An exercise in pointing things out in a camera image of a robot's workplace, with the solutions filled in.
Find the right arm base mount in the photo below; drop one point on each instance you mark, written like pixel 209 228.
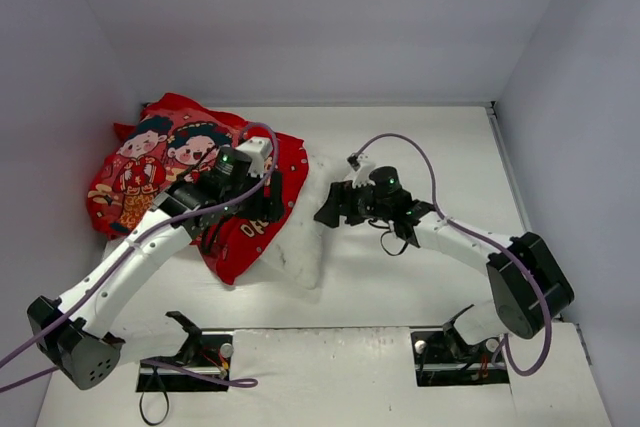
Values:
pixel 443 359

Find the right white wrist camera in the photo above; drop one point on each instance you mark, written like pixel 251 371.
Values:
pixel 361 167

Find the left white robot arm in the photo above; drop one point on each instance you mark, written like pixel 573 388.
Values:
pixel 73 330

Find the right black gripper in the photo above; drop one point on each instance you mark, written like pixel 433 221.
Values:
pixel 344 202

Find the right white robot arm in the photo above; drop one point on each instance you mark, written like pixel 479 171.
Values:
pixel 514 307

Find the red navy pillowcase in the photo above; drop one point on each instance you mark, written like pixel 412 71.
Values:
pixel 177 136

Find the white pillow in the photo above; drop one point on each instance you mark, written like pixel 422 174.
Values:
pixel 296 250

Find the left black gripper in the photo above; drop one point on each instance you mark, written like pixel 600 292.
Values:
pixel 272 195

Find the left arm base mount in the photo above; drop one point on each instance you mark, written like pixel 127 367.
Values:
pixel 206 353

